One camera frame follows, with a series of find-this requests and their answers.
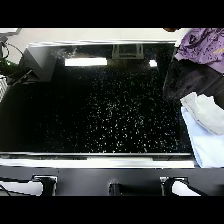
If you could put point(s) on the silver frame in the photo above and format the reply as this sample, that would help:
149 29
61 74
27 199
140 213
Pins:
66 163

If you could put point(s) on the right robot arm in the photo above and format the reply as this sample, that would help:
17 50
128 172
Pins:
213 88

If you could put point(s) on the black garment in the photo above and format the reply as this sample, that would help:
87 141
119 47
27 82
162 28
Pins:
181 80

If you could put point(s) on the purple printed garment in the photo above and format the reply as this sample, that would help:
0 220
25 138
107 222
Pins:
203 46

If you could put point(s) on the light blue garment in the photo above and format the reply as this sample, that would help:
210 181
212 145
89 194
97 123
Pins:
206 150

